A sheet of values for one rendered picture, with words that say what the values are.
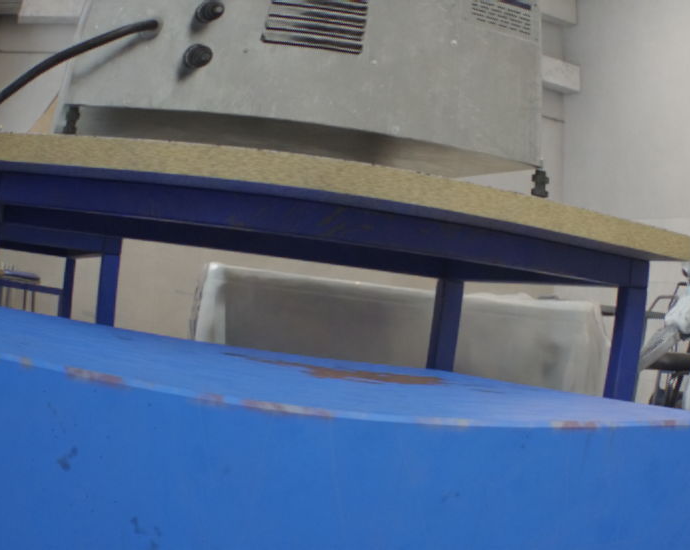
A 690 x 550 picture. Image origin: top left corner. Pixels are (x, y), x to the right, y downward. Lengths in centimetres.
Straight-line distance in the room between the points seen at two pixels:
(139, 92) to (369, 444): 64
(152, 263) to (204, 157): 1061
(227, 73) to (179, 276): 1053
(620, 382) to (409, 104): 35
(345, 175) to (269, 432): 53
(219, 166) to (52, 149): 16
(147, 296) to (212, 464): 1109
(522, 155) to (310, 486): 73
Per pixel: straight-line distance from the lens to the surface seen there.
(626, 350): 122
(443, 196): 101
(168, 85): 108
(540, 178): 119
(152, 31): 107
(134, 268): 1153
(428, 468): 50
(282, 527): 48
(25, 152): 94
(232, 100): 109
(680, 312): 208
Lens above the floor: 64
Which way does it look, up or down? 1 degrees up
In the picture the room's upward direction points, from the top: 7 degrees clockwise
